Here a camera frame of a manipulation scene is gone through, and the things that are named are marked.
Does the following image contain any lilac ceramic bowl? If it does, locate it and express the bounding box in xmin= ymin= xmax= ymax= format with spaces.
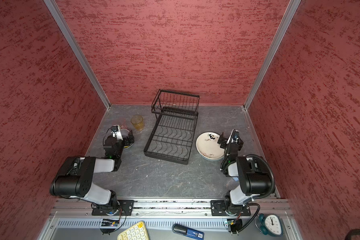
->
xmin=120 ymin=129 xmax=129 ymax=146

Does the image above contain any amber glass cup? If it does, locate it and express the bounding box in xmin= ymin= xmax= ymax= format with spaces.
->
xmin=131 ymin=115 xmax=145 ymax=131

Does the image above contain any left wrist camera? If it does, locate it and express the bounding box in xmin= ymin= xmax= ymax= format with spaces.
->
xmin=110 ymin=125 xmax=123 ymax=140

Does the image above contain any yellow keypad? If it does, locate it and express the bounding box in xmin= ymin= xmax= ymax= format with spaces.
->
xmin=117 ymin=221 xmax=150 ymax=240

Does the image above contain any black metal dish rack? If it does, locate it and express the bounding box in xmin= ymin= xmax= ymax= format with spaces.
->
xmin=144 ymin=90 xmax=200 ymax=165

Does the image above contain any aluminium right corner post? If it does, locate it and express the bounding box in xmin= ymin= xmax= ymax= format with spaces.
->
xmin=244 ymin=0 xmax=301 ymax=111

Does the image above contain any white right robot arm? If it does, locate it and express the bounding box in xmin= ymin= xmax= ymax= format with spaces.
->
xmin=218 ymin=130 xmax=276 ymax=216

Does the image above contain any blue black marker tool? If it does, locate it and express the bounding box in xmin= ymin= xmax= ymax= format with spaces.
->
xmin=172 ymin=224 xmax=205 ymax=240

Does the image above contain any teal analog clock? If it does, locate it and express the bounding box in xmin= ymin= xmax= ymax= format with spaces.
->
xmin=255 ymin=214 xmax=284 ymax=237

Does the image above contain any cream plate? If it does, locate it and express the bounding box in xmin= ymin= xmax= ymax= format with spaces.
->
xmin=196 ymin=132 xmax=224 ymax=161

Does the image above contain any aluminium left corner post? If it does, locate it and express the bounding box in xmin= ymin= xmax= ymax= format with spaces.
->
xmin=44 ymin=0 xmax=112 ymax=110

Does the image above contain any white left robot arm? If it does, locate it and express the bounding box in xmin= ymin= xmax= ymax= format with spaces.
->
xmin=50 ymin=126 xmax=135 ymax=216

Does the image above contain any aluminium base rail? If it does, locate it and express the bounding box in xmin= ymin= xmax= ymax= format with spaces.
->
xmin=49 ymin=197 xmax=294 ymax=219

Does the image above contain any aluminium corner post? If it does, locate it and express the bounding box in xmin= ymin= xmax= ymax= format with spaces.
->
xmin=44 ymin=0 xmax=112 ymax=110
xmin=244 ymin=0 xmax=301 ymax=111

